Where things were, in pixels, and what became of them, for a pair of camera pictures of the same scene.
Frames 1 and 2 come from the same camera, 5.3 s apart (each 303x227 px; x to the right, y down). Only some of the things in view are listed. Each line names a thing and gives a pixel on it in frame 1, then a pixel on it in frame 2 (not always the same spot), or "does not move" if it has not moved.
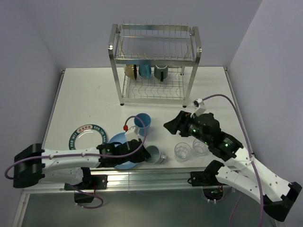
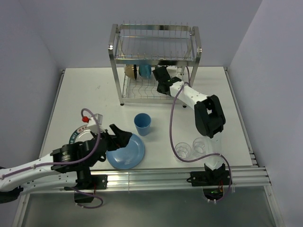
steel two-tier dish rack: x=154 y=61 does not move
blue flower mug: x=145 y=70 does not move
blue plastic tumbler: x=139 y=124 does not move
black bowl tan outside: x=130 y=70 does not move
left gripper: x=142 y=155 -> x=123 y=136
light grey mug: x=156 y=157 -> x=172 y=70
